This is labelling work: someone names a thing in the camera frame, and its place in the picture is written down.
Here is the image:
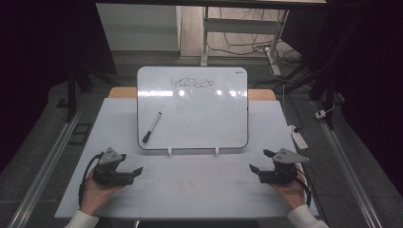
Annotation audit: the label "person's left hand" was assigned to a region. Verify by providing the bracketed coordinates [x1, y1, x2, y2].
[79, 170, 125, 218]

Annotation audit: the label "aluminium floor rail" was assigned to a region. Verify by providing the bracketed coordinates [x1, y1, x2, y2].
[311, 100, 385, 228]
[7, 94, 89, 228]

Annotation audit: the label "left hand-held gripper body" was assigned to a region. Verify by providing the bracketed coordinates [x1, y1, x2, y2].
[92, 146, 136, 187]

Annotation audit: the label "black floor cables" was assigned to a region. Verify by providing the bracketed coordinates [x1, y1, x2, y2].
[207, 8, 302, 66]

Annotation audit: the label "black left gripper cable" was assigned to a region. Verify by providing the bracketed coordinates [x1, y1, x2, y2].
[78, 151, 106, 209]

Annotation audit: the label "white power strip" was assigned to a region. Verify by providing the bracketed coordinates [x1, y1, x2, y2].
[287, 124, 309, 151]

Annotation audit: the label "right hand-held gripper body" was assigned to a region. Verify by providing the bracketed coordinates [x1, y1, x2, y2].
[259, 147, 311, 184]

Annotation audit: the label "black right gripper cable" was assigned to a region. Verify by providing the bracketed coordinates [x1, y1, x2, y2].
[294, 166, 314, 207]

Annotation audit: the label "white table mat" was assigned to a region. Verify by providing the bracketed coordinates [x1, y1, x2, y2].
[54, 97, 319, 220]

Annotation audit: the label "white marker with black cap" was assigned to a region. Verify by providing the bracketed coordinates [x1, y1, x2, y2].
[142, 111, 163, 144]

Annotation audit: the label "person's right hand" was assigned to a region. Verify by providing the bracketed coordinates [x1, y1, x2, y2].
[269, 170, 310, 211]

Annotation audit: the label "white whiteboard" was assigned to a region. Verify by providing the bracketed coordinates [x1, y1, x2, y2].
[136, 66, 249, 151]

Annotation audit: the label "black metal stand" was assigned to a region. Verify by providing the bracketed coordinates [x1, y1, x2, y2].
[307, 61, 338, 131]
[56, 61, 94, 124]

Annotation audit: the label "white metal desk frame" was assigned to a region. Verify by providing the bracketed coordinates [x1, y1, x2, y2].
[201, 6, 290, 77]

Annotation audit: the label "white cabinet panel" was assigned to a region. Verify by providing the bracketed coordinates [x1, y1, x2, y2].
[95, 3, 182, 52]

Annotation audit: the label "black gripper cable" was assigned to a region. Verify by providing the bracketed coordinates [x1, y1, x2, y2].
[294, 166, 314, 207]
[78, 151, 106, 209]

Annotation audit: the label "black rectangular floor frame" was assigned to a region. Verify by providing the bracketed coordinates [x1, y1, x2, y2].
[67, 123, 93, 146]

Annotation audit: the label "dark curtain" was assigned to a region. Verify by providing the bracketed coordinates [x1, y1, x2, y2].
[281, 0, 403, 198]
[0, 0, 118, 174]

